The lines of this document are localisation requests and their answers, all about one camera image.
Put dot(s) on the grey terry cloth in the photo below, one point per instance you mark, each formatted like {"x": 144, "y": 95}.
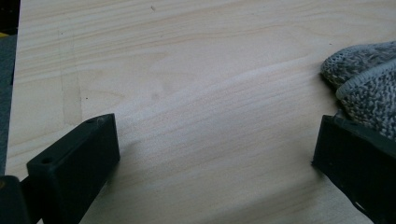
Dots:
{"x": 367, "y": 81}

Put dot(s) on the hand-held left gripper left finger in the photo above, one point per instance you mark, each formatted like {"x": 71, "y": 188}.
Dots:
{"x": 77, "y": 161}

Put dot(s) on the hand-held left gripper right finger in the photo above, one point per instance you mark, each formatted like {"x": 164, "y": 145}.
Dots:
{"x": 358, "y": 168}

